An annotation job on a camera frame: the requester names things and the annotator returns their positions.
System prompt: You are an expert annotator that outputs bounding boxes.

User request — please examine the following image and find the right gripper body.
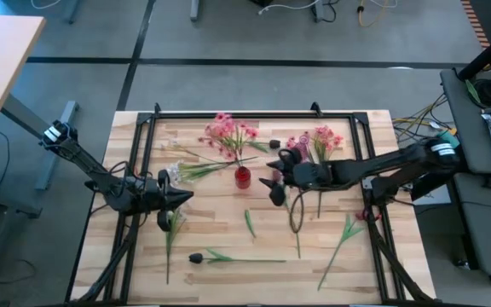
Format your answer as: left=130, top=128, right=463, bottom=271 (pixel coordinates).
left=269, top=147, right=336, bottom=207

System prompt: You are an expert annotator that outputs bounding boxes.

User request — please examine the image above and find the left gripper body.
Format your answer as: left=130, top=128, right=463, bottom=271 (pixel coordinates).
left=142, top=168, right=177, bottom=234

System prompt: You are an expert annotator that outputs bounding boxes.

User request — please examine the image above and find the white artificial flower bunch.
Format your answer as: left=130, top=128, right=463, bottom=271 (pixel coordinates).
left=165, top=207, right=188, bottom=286
left=161, top=140, right=260, bottom=185

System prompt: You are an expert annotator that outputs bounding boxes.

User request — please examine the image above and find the pink artificial flower bunch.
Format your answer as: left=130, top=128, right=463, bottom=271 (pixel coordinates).
left=286, top=125, right=345, bottom=219
left=197, top=112, right=262, bottom=170

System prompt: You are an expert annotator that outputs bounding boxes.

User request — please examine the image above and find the red ribbed glass vase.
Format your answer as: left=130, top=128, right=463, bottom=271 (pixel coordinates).
left=234, top=165, right=252, bottom=190

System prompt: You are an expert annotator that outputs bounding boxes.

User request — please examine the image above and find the pink ribbed glass vase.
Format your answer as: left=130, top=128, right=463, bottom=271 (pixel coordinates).
left=295, top=130, right=315, bottom=164

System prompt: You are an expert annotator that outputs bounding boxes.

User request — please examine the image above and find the loose green leaf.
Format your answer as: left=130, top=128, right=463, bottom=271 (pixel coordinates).
left=244, top=208, right=257, bottom=240

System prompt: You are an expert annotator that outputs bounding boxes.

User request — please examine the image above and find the grey metal desk leg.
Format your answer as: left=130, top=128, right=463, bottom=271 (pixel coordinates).
left=0, top=93, right=80, bottom=192

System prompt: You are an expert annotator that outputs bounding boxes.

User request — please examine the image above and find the teal cup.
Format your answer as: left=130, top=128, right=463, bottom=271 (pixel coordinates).
left=436, top=129, right=461, bottom=149

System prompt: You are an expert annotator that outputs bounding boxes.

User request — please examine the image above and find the grey side desk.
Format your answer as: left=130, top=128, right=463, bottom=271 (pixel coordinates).
left=439, top=67, right=491, bottom=176

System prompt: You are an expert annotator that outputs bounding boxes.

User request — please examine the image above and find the light wooden desk top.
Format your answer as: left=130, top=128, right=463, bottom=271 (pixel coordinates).
left=0, top=14, right=47, bottom=138

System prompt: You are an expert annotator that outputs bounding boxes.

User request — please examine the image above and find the orange striped mat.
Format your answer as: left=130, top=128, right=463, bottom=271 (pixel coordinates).
left=459, top=0, right=491, bottom=49

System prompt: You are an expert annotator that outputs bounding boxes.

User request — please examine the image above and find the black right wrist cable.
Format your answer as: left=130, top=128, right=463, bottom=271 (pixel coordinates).
left=288, top=189, right=306, bottom=235

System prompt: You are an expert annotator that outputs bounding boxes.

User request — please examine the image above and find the black aluminium table frame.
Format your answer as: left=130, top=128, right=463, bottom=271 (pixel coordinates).
left=64, top=101, right=436, bottom=306

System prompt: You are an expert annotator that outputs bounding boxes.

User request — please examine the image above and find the yellow cable bundle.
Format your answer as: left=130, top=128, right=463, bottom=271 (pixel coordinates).
left=392, top=92, right=458, bottom=144

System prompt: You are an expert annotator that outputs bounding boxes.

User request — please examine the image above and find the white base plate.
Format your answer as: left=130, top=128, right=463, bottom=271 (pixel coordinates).
left=413, top=183, right=452, bottom=207

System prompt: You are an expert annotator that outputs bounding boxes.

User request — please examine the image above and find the white floor cable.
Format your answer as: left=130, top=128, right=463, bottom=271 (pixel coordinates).
left=257, top=0, right=321, bottom=16

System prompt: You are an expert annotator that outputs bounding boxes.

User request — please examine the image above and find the yellow floor cable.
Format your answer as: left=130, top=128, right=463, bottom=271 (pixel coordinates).
left=356, top=0, right=390, bottom=29

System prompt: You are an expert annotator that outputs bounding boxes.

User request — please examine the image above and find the green strap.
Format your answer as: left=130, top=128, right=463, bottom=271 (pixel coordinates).
left=465, top=78, right=482, bottom=106

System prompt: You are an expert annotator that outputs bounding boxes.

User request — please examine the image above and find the black metal post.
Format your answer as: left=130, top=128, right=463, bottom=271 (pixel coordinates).
left=457, top=23, right=491, bottom=82

